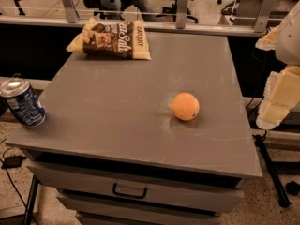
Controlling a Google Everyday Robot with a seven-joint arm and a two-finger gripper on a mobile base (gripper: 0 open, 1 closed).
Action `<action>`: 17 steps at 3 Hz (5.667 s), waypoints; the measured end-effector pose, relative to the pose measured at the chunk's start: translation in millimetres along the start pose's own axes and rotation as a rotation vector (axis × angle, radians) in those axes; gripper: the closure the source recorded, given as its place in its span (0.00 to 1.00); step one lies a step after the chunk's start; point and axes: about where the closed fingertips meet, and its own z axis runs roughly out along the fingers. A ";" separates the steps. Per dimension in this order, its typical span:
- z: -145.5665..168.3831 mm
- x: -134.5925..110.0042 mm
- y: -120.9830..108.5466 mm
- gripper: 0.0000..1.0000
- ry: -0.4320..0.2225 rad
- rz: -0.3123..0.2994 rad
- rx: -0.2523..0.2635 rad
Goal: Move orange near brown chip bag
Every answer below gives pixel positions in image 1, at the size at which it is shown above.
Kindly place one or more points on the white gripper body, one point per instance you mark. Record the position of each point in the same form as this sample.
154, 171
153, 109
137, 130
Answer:
290, 44

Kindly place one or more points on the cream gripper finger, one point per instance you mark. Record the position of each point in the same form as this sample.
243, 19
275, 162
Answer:
269, 41
281, 94

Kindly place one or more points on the orange fruit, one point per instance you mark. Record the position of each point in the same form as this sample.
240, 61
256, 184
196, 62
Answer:
185, 106

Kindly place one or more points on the brown chip bag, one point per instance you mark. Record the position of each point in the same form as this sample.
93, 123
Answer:
124, 39

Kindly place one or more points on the black tripod leg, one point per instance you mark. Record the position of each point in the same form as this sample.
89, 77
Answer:
283, 199

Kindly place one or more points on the seated person legs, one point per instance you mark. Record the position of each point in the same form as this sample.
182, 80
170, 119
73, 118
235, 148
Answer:
114, 9

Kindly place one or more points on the grey drawer cabinet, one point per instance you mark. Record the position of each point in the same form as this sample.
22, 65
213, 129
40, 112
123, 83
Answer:
111, 121

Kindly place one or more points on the blue soda can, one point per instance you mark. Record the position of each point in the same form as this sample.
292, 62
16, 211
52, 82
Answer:
22, 101

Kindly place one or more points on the black stand leg left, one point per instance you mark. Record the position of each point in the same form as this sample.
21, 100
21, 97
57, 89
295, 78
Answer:
29, 208

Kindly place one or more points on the black power adapter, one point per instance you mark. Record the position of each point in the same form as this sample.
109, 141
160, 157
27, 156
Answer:
12, 162

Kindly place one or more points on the metal railing post right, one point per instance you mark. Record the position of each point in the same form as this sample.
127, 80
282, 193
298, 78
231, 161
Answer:
263, 15

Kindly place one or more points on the metal railing post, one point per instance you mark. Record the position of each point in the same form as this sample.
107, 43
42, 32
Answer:
181, 14
70, 10
263, 15

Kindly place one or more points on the metal railing post middle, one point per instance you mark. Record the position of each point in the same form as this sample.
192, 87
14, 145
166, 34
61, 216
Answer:
181, 14

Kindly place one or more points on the black drawer handle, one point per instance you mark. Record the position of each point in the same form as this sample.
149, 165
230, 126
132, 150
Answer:
129, 192

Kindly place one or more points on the metal railing post left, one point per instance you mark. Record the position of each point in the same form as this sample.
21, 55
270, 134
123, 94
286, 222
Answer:
70, 10

